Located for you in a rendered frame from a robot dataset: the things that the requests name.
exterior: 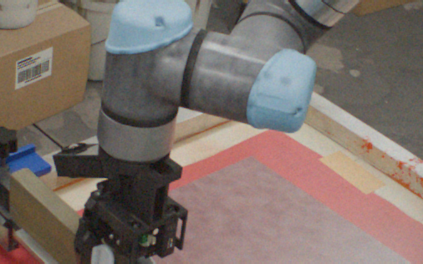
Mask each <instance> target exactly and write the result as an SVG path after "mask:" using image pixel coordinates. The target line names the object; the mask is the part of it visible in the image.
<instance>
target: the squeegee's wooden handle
mask: <svg viewBox="0 0 423 264"><path fill-rule="evenodd" d="M9 193H10V206H9V217H10V223H12V225H13V226H14V227H15V228H16V229H17V230H18V231H19V230H22V229H23V230H24V231H25V232H27V233H28V234H29V235H30V236H31V237H32V238H33V239H34V240H35V241H36V242H37V243H38V244H39V245H40V246H41V247H42V248H43V249H44V250H45V251H46V252H47V253H48V254H49V255H50V256H51V257H52V258H53V259H54V260H56V261H57V262H58V263H59V264H77V262H76V257H75V253H74V238H75V234H76V231H77V230H78V227H79V218H81V216H80V215H79V214H78V213H77V212H75V211H74V210H73V208H72V207H71V206H69V205H68V204H67V203H66V202H65V201H64V200H63V199H62V198H61V197H60V196H58V195H57V194H56V193H55V192H53V191H52V190H51V189H50V188H49V187H47V186H46V185H45V184H44V183H43V182H42V181H41V180H40V179H39V178H38V177H37V176H36V175H35V174H34V173H33V172H31V171H30V170H29V169H28V168H27V167H25V168H22V169H21V170H17V171H15V172H13V173H12V175H11V177H10V185H9ZM101 241H102V242H103V243H104V244H105V245H107V246H108V247H110V246H109V245H108V244H107V243H105V242H104V238H101ZM110 248H111V250H112V252H113V253H114V258H115V262H114V264H121V263H119V262H118V256H119V255H118V254H117V253H116V252H115V250H114V249H113V248H112V247H110Z"/></svg>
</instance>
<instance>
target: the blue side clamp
mask: <svg viewBox="0 0 423 264"><path fill-rule="evenodd" d="M35 150H36V147H35V145H33V144H30V145H26V146H24V147H21V148H19V149H18V152H15V153H10V156H9V157H7V158H6V165H8V166H9V172H8V173H10V174H12V173H13V172H15V171H17V170H21V169H22V168H25V167H27V168H28V169H29V170H30V171H31V172H33V173H34V174H35V175H36V176H37V177H39V176H41V175H45V174H47V173H49V172H51V171H52V166H51V164H49V163H48V162H47V161H46V160H44V159H43V158H42V157H40V156H39V155H38V154H37V153H36V152H35Z"/></svg>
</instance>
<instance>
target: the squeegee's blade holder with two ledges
mask: <svg viewBox="0 0 423 264"><path fill-rule="evenodd" d="M15 239H16V240H17V241H18V242H19V243H20V244H21V245H22V246H23V247H24V248H25V249H26V250H27V251H28V252H29V253H30V254H31V255H32V256H34V257H35V258H36V259H37V260H38V262H39V263H40V264H59V263H58V262H57V261H56V260H54V259H53V258H52V257H51V256H50V255H49V254H48V253H47V252H46V251H45V250H44V249H43V248H42V247H41V246H40V245H39V244H38V243H37V242H36V241H35V240H34V239H33V238H32V237H31V236H30V235H29V234H28V233H27V232H25V231H24V230H23V229H22V230H19V231H15Z"/></svg>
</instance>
